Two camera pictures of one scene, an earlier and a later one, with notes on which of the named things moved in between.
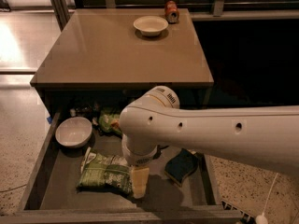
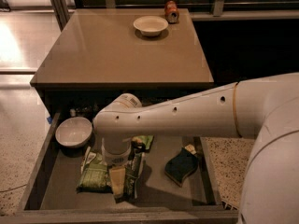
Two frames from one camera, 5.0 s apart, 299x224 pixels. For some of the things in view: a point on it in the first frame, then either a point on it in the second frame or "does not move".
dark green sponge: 181,164 does not move
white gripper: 139,158 -> 117,158
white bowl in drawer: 73,132 does not move
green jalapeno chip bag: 105,172 does not move
